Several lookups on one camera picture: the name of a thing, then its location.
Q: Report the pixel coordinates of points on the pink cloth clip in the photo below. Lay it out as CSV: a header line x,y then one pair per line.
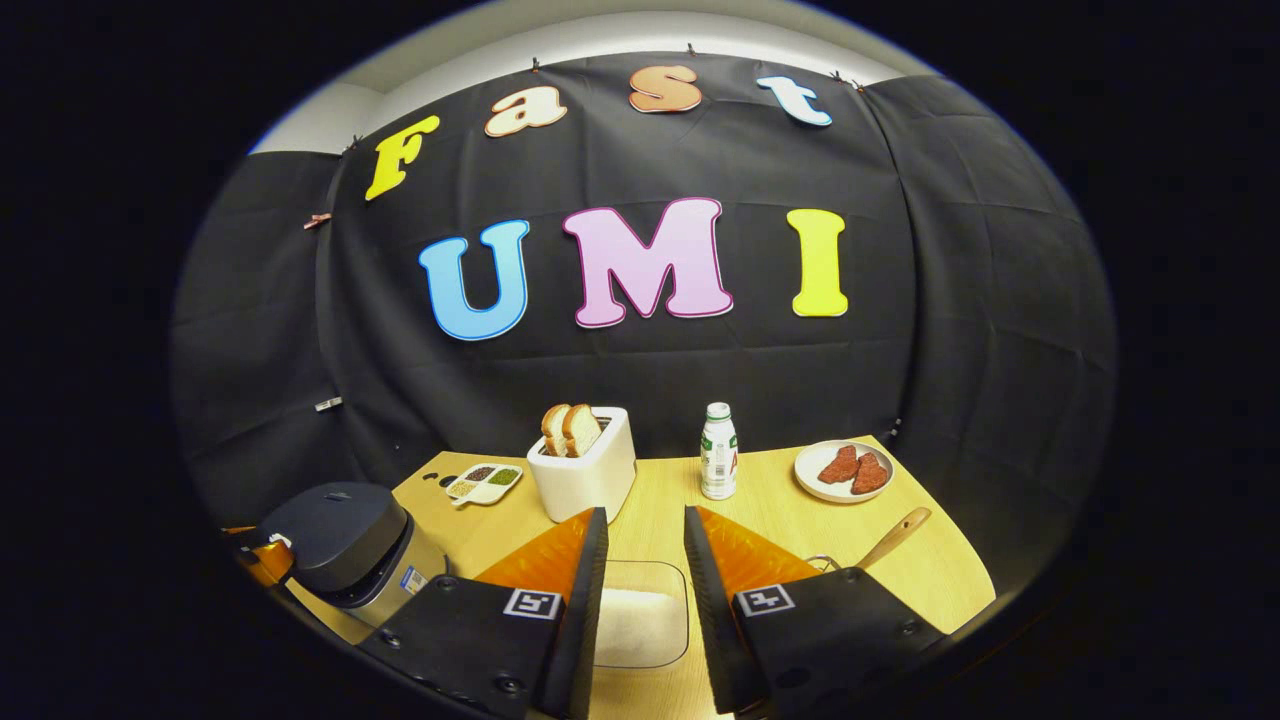
x,y
318,220

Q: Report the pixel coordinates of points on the dark grey rice cooker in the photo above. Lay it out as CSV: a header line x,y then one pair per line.
x,y
335,535

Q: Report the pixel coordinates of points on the white toaster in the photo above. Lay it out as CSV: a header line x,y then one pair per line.
x,y
590,480

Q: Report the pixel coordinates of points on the white round plate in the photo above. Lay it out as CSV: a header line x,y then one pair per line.
x,y
808,472

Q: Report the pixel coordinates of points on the white milk bottle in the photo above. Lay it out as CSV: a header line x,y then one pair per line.
x,y
718,455

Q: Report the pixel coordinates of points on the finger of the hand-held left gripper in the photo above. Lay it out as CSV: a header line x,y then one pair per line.
x,y
265,562

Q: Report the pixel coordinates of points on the bread slice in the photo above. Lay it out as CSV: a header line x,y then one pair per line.
x,y
552,430
583,428

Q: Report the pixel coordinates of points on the red meat piece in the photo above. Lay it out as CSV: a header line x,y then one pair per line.
x,y
870,473
838,465

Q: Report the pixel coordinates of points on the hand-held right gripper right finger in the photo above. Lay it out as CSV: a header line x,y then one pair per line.
x,y
705,620

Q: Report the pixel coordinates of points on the white divided grain dish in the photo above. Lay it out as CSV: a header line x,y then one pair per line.
x,y
483,484

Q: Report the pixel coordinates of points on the wooden spoon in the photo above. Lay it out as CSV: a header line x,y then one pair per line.
x,y
895,537

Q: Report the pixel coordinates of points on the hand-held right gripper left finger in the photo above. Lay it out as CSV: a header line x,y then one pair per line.
x,y
585,620

